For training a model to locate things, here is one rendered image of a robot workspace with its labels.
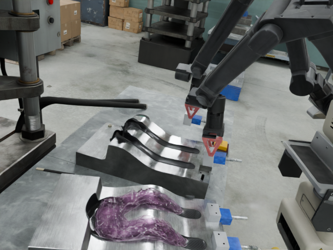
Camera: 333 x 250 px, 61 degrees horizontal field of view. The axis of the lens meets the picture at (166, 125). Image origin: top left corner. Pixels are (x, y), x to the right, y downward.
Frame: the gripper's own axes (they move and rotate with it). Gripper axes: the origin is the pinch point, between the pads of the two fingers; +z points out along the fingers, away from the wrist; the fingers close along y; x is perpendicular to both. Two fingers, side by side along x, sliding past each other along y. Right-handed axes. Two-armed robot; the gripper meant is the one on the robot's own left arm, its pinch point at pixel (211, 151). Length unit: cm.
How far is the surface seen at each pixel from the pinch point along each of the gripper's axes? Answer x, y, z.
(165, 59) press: -118, -386, 7
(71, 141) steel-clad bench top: -60, -7, 7
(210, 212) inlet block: 2.5, 18.2, 12.1
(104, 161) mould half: -38.0, 6.6, 7.0
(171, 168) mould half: -13.3, 3.5, 7.2
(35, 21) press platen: -65, 2, -41
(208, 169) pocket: -0.6, -3.3, 9.0
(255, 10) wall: 28, -634, -92
